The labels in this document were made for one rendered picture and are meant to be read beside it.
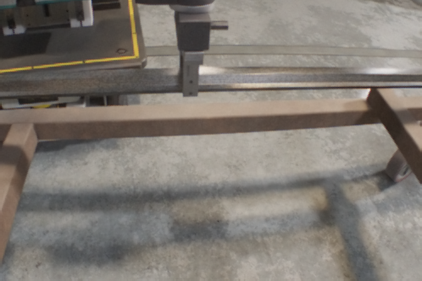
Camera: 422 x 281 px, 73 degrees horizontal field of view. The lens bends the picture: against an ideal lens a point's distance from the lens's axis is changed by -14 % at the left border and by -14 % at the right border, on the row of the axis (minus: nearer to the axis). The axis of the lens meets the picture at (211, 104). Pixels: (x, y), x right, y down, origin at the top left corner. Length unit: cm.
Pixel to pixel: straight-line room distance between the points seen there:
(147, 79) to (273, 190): 61
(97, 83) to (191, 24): 21
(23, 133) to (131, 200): 38
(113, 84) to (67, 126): 26
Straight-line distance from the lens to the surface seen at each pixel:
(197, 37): 50
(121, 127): 80
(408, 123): 88
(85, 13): 122
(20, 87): 65
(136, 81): 59
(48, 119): 84
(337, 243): 100
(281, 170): 111
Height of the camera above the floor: 80
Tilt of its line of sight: 37 degrees down
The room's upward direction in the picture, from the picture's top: 5 degrees clockwise
